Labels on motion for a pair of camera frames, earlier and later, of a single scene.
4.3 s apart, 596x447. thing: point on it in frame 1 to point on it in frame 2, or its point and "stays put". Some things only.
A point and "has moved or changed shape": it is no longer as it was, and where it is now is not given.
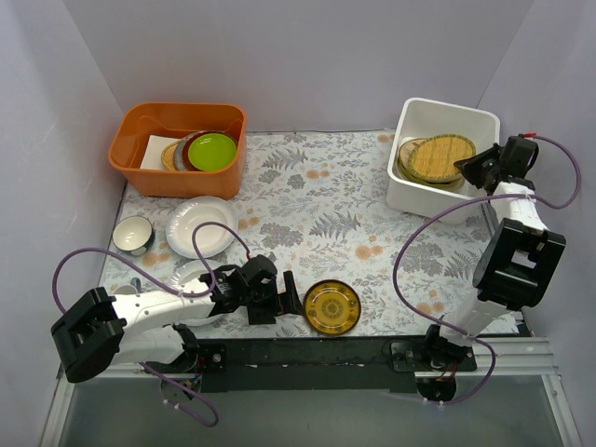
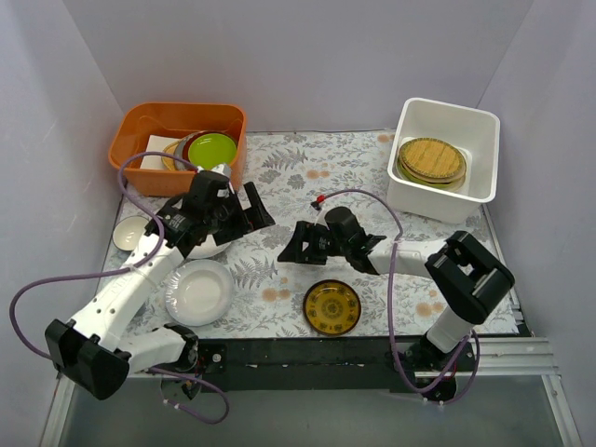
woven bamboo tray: [433, 157] has moved or changed shape
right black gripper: [482, 167] to [316, 242]
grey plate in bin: [179, 152] stays put
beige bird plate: [406, 150] to [436, 180]
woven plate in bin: [168, 155] stays put
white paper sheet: [153, 155] stays put
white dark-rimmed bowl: [133, 234] stays put
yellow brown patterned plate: [331, 307] stays put
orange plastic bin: [141, 120] stays put
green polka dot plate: [405, 174] stays put
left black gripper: [280, 301] to [236, 217]
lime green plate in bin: [212, 152] stays put
